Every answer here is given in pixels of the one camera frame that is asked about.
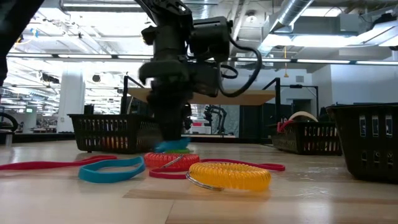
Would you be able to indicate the silver round air duct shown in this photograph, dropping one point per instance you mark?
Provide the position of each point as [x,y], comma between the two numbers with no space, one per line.
[292,12]

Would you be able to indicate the tall black panel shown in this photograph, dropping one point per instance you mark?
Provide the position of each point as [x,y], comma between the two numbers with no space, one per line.
[89,109]

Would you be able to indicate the small black robot arm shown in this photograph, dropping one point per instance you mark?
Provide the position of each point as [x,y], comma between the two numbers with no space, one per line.
[214,112]

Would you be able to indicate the wooden shelf with black legs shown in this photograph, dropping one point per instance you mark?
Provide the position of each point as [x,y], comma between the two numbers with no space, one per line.
[248,98]

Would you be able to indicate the dark monitor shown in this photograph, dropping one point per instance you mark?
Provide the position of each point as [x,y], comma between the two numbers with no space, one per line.
[136,107]

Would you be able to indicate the white pillar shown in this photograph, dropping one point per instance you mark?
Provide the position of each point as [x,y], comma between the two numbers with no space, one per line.
[71,102]

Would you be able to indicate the red rubber band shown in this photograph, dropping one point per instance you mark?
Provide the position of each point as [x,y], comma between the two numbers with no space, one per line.
[31,165]
[281,127]
[164,175]

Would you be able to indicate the thin black metal stand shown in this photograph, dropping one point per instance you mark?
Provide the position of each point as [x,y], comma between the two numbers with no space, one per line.
[298,86]

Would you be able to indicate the black slotted plastic basket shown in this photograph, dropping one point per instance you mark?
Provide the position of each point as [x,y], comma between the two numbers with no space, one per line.
[93,118]
[311,146]
[357,161]

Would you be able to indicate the long light bar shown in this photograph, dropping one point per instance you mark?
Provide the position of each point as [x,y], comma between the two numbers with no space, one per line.
[326,61]

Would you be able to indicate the black curved bar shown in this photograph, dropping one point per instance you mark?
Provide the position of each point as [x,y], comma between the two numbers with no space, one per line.
[14,119]

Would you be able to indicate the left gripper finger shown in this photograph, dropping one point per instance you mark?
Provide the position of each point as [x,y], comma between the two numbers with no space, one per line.
[178,121]
[163,121]

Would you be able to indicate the gray metal post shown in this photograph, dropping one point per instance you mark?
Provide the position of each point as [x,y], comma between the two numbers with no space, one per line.
[8,139]

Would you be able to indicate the wide tan rubber band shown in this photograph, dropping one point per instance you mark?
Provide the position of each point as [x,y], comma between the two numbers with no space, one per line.
[303,113]

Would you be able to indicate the wide light blue rubber band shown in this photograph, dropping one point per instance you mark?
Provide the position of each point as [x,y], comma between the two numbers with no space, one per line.
[109,177]

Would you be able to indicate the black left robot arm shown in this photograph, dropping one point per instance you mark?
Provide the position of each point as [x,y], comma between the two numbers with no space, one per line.
[168,12]

